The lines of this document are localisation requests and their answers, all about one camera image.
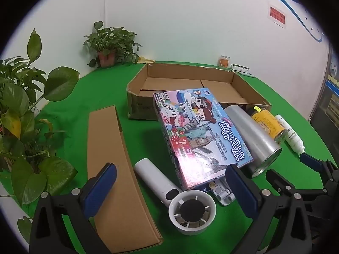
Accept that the white plastic bottle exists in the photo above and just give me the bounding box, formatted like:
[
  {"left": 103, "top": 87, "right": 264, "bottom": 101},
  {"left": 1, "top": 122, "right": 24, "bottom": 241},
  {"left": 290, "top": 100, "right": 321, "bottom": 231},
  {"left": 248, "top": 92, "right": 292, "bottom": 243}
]
[{"left": 275, "top": 115, "right": 306, "bottom": 155}]

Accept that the silver metal can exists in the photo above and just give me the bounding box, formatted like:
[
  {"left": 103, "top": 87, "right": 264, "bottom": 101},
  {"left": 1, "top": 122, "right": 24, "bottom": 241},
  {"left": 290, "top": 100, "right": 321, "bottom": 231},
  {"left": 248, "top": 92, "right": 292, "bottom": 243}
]
[{"left": 225, "top": 105, "right": 283, "bottom": 178}]

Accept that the yellow label glass jar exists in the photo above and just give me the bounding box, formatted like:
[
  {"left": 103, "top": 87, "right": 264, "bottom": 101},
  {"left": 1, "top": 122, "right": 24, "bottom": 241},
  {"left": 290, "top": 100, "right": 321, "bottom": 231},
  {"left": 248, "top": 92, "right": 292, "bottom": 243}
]
[{"left": 250, "top": 106, "right": 288, "bottom": 144}]

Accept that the green tablecloth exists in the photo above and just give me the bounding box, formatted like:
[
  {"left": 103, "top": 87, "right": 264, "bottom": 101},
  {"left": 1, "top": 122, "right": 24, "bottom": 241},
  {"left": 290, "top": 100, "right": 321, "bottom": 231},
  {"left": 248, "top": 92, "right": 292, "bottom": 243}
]
[{"left": 0, "top": 61, "right": 337, "bottom": 254}]

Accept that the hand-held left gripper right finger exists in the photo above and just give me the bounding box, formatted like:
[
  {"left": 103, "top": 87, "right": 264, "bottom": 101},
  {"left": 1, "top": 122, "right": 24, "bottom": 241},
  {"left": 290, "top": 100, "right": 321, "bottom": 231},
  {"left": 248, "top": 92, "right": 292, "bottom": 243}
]
[{"left": 225, "top": 164, "right": 313, "bottom": 254}]

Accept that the red wall sign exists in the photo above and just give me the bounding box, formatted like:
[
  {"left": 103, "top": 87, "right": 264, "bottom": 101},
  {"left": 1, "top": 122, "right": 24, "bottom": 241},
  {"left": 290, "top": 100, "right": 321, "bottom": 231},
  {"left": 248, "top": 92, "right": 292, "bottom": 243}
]
[{"left": 268, "top": 1, "right": 288, "bottom": 28}]

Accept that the colourful cartoon board game box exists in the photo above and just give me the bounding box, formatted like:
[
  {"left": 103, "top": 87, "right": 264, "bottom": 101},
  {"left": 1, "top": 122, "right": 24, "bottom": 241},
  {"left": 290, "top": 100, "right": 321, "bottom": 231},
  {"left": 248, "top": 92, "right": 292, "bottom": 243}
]
[{"left": 153, "top": 88, "right": 254, "bottom": 191}]

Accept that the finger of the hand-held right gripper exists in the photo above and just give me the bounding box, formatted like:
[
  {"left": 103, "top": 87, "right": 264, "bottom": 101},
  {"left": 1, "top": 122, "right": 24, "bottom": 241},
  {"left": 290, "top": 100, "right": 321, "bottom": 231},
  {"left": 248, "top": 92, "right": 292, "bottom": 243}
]
[
  {"left": 265, "top": 168, "right": 329, "bottom": 205},
  {"left": 300, "top": 152, "right": 339, "bottom": 191}
]

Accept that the large leafy green plant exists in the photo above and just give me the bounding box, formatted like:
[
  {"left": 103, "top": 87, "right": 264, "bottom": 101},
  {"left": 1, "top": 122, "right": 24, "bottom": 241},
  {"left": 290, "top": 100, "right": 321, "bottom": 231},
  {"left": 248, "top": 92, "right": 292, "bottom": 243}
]
[{"left": 0, "top": 28, "right": 81, "bottom": 244}]

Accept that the white handheld fan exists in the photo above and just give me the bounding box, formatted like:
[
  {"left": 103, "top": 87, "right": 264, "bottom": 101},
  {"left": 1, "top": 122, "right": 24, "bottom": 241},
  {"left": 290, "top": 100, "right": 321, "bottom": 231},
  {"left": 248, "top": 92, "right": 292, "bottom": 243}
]
[{"left": 134, "top": 158, "right": 217, "bottom": 236}]

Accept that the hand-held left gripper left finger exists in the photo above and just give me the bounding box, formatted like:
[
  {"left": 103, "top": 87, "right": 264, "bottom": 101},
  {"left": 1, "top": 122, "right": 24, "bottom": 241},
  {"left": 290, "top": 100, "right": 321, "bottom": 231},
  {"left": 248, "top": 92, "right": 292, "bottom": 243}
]
[{"left": 29, "top": 162, "right": 117, "bottom": 254}]

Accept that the blue wall decal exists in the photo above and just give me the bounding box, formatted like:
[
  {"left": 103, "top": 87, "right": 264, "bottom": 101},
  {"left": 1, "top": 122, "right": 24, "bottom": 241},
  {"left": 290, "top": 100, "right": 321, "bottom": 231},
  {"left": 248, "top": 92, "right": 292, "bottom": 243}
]
[{"left": 238, "top": 0, "right": 324, "bottom": 43}]

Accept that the white plastic tray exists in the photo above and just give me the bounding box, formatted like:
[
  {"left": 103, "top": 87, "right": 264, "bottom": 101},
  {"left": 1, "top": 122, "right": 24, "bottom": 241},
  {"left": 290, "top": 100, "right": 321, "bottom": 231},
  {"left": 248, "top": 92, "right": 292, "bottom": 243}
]
[{"left": 205, "top": 177, "right": 236, "bottom": 206}]

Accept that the large cardboard box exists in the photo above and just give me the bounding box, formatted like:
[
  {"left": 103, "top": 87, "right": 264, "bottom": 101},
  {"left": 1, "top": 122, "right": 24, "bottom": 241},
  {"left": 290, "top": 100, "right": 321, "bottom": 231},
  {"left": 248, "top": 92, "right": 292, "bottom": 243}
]
[{"left": 126, "top": 63, "right": 273, "bottom": 121}]

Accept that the long brown cardboard carton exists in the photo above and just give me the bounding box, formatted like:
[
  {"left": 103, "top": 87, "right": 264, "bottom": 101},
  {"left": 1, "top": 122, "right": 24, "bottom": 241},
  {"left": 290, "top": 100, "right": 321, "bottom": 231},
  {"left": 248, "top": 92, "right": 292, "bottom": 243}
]
[{"left": 87, "top": 105, "right": 163, "bottom": 254}]

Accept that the glass door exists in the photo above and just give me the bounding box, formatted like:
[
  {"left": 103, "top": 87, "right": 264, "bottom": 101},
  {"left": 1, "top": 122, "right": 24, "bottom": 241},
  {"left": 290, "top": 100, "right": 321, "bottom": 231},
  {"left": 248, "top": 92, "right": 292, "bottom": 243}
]
[{"left": 308, "top": 42, "right": 339, "bottom": 127}]

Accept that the small potted green plant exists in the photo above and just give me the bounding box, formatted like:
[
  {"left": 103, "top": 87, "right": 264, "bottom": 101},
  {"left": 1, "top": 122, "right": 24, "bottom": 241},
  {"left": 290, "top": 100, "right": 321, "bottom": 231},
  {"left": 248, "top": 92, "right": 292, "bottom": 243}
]
[{"left": 83, "top": 21, "right": 142, "bottom": 68}]

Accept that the white desk card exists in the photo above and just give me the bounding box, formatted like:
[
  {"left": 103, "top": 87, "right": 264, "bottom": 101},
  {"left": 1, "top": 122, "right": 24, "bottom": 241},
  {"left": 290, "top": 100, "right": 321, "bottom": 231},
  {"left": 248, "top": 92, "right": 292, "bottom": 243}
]
[{"left": 230, "top": 63, "right": 251, "bottom": 73}]

